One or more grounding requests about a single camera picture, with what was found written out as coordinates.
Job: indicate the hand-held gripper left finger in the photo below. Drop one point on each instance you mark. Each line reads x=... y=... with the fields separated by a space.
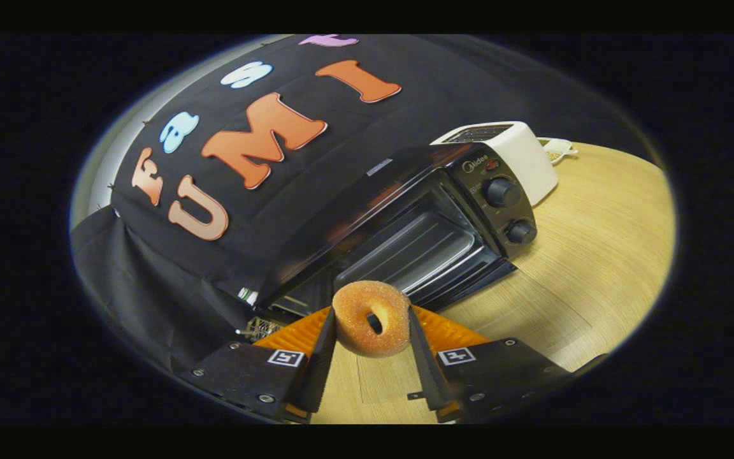
x=319 y=370

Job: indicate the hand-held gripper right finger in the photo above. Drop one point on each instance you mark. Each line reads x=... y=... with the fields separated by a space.
x=427 y=370

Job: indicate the sugared donut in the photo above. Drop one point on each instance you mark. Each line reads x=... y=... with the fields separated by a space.
x=354 y=319

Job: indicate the black toaster oven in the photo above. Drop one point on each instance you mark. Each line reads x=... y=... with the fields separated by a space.
x=354 y=210

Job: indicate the white pop-up toaster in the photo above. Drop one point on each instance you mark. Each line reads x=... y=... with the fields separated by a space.
x=526 y=159

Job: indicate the white bottle with green label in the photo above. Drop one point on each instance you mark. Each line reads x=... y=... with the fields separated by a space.
x=248 y=296

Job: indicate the black backdrop cloth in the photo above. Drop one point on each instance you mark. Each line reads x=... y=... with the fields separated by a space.
x=150 y=287

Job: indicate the small white dish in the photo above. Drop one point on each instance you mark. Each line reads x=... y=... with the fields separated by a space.
x=558 y=152

